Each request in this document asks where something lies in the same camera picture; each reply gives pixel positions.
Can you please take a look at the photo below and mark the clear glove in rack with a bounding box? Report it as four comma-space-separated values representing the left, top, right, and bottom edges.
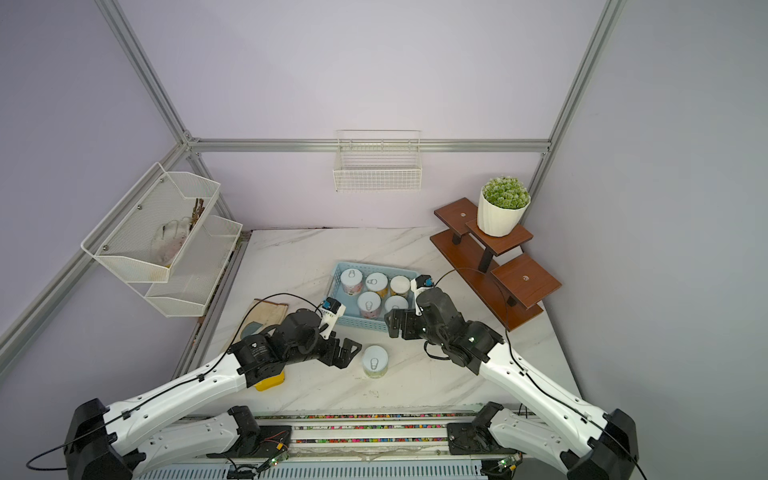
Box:
150, 217, 191, 267

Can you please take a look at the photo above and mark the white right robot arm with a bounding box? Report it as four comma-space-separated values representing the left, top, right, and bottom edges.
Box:
385, 287, 639, 479

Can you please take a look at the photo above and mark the pink label can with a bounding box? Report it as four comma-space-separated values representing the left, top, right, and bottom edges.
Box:
357, 291, 382, 319
339, 268, 364, 296

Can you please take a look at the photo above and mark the yellow tall can white lid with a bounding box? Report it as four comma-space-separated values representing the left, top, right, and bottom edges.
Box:
389, 275, 411, 298

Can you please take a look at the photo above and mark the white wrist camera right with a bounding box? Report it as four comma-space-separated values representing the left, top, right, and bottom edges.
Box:
410, 274, 434, 316

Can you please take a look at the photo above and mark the white mesh two-tier rack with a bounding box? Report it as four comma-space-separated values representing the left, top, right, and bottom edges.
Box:
81, 163, 242, 318

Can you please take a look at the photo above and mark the brown wooden tiered stand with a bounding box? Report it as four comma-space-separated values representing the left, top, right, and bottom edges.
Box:
430, 198, 562, 331

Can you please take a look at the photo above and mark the yellow label can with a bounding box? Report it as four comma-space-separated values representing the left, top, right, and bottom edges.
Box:
365, 272, 389, 299

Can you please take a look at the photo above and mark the white pot green plant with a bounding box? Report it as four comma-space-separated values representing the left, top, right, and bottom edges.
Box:
477, 176, 531, 237

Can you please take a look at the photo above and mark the yellow plastic scoop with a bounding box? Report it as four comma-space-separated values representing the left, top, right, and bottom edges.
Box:
254, 371, 286, 392

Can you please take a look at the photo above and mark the white wire wall basket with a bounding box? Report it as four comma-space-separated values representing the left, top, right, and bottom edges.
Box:
333, 129, 423, 193

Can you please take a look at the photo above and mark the yellow can end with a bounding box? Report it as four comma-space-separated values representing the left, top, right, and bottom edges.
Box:
384, 295, 409, 313

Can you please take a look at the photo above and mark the light blue plastic basket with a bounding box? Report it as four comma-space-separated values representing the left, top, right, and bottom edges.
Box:
326, 262, 417, 333

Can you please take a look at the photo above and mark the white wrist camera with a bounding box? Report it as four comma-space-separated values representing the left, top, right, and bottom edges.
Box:
410, 274, 434, 316
318, 297, 346, 340

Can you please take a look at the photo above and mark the aluminium frame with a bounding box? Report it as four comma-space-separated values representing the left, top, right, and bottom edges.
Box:
1, 1, 625, 378

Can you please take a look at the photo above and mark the green label can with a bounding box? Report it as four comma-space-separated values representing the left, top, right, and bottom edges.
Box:
361, 345, 389, 378

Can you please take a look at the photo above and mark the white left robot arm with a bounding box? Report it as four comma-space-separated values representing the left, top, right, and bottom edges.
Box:
63, 309, 361, 479

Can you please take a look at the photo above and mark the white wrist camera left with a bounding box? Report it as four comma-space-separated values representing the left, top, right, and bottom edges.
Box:
318, 297, 346, 340

